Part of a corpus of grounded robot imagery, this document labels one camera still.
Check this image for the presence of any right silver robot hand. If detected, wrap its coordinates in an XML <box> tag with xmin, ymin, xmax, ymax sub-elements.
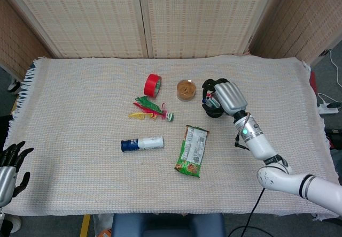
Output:
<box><xmin>202</xmin><ymin>78</ymin><xmax>248</xmax><ymax>116</ymax></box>

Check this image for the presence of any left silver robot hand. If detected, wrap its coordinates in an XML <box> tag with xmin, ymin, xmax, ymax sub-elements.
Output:
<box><xmin>0</xmin><ymin>140</ymin><xmax>35</xmax><ymax>208</ymax></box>

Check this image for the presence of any blue-capped white marker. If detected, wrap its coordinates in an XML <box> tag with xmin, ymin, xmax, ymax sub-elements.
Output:
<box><xmin>201</xmin><ymin>98</ymin><xmax>219</xmax><ymax>109</ymax></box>

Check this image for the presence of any black mesh pen holder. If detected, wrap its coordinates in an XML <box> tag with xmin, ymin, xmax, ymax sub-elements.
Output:
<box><xmin>201</xmin><ymin>78</ymin><xmax>226</xmax><ymax>119</ymax></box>

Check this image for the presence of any green snack bag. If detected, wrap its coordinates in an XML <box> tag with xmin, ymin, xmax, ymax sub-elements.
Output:
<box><xmin>174</xmin><ymin>125</ymin><xmax>211</xmax><ymax>179</ymax></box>

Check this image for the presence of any beige woven tablecloth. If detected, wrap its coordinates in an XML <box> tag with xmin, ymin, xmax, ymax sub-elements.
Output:
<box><xmin>4</xmin><ymin>55</ymin><xmax>340</xmax><ymax>218</ymax></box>

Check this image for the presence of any colourful feather shuttlecock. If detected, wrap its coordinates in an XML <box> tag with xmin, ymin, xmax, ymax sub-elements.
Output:
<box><xmin>128</xmin><ymin>96</ymin><xmax>175</xmax><ymax>122</ymax></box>

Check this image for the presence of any red tape roll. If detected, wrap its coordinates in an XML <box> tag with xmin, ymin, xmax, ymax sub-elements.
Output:
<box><xmin>144</xmin><ymin>73</ymin><xmax>162</xmax><ymax>97</ymax></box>

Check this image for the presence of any woven folding screen panel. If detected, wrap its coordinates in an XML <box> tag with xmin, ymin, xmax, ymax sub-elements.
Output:
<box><xmin>0</xmin><ymin>0</ymin><xmax>149</xmax><ymax>59</ymax></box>
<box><xmin>248</xmin><ymin>0</ymin><xmax>342</xmax><ymax>67</ymax></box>
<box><xmin>137</xmin><ymin>0</ymin><xmax>293</xmax><ymax>59</ymax></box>
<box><xmin>0</xmin><ymin>0</ymin><xmax>54</xmax><ymax>82</ymax></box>

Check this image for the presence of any white and black shoe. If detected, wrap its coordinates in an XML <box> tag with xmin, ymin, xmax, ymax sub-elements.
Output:
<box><xmin>7</xmin><ymin>78</ymin><xmax>22</xmax><ymax>94</ymax></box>

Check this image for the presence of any blue and white bottle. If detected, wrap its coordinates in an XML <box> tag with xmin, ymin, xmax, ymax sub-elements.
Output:
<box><xmin>120</xmin><ymin>136</ymin><xmax>165</xmax><ymax>154</ymax></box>

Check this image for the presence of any white power strip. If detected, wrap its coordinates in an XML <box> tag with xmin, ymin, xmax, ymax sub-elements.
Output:
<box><xmin>317</xmin><ymin>101</ymin><xmax>339</xmax><ymax>115</ymax></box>

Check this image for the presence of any blue padded chair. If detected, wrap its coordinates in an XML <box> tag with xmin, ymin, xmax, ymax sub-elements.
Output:
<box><xmin>111</xmin><ymin>212</ymin><xmax>226</xmax><ymax>237</ymax></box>

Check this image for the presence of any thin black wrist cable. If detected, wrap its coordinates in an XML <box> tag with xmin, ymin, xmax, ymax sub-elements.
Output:
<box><xmin>234</xmin><ymin>132</ymin><xmax>251</xmax><ymax>150</ymax></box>

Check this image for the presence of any white power cable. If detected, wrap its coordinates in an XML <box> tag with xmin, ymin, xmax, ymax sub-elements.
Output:
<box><xmin>329</xmin><ymin>50</ymin><xmax>342</xmax><ymax>88</ymax></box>

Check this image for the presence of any black floor cable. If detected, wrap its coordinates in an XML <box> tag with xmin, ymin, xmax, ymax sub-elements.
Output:
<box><xmin>229</xmin><ymin>188</ymin><xmax>268</xmax><ymax>237</ymax></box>

